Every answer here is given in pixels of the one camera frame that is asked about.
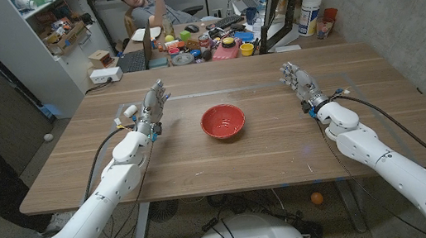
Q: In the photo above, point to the white shelf unit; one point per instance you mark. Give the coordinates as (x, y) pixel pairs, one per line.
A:
(3, 23)

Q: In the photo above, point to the tin can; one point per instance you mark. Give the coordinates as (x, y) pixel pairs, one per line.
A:
(204, 42)

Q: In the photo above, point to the patterned cup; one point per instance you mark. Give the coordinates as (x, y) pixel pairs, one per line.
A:
(324, 29)

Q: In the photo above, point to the grey table leg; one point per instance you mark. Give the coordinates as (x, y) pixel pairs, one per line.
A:
(350, 204)
(141, 229)

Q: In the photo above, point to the red cup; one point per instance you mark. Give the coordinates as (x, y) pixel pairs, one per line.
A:
(330, 14)

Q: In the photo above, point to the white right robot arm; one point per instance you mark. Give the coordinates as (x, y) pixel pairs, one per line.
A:
(391, 169)

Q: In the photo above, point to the white power box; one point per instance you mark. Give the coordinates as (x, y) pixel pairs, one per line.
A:
(106, 75)

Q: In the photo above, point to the grey tape strip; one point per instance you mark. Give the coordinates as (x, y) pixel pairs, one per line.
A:
(350, 79)
(119, 114)

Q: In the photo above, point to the dark ball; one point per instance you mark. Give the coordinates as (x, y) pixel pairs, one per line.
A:
(206, 55)

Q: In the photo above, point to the orange ball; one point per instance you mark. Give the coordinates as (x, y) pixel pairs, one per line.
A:
(316, 198)

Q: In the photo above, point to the black laptop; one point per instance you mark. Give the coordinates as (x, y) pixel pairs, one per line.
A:
(132, 61)

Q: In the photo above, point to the pink small bowl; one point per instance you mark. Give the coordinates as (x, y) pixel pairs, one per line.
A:
(173, 51)

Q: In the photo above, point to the white plate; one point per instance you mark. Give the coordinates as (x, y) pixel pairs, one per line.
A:
(146, 34)

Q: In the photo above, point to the yellow black disc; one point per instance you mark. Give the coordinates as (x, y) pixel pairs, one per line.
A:
(228, 42)

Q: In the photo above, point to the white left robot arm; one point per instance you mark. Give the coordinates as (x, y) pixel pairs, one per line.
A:
(96, 210)

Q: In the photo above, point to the black computer mouse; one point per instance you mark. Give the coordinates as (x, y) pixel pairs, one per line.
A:
(192, 29)

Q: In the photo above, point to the cardboard box with clutter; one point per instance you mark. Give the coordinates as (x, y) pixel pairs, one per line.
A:
(68, 39)

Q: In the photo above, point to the blue plastic floor item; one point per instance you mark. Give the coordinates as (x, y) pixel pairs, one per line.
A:
(52, 110)

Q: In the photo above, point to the black power adapter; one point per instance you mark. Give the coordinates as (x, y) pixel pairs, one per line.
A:
(210, 224)

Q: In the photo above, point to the round black fan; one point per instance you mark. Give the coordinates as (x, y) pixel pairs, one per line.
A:
(163, 210)

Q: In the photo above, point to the pink box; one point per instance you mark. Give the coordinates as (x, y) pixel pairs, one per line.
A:
(226, 53)

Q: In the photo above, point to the black keyboard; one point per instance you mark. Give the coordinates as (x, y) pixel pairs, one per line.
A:
(228, 21)

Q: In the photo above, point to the white ball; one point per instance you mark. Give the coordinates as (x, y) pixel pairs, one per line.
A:
(48, 137)

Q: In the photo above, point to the seated man grey shirt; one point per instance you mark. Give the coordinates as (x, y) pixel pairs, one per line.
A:
(146, 15)

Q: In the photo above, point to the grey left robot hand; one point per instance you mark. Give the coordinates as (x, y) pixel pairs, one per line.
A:
(152, 106)

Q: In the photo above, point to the yellow cup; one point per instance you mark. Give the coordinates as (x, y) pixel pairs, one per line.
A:
(247, 50)

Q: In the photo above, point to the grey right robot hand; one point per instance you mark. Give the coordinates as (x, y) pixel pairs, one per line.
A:
(304, 85)

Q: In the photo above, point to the yellow green ball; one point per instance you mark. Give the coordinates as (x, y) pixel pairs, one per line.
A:
(169, 38)

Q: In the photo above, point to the red bowl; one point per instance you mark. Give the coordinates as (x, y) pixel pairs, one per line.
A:
(223, 121)

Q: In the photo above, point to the white bandage roll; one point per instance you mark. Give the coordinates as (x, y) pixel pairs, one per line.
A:
(130, 111)

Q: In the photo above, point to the blue mug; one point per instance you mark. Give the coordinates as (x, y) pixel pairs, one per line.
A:
(251, 16)

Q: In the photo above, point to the white canister blue label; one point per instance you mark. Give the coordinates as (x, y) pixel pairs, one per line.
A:
(309, 17)

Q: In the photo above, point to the teal box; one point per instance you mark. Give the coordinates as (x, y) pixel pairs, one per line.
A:
(158, 63)

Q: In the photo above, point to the green cube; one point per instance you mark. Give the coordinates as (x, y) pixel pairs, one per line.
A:
(185, 36)

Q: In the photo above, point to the blue container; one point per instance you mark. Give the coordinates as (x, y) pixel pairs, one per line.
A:
(244, 36)

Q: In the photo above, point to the small wooden box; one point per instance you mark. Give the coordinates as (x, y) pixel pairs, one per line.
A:
(101, 59)

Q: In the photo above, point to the clear glass bottle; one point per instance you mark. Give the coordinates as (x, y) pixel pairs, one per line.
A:
(168, 27)

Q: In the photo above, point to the white sneaker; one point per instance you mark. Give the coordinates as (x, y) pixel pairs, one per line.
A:
(51, 231)

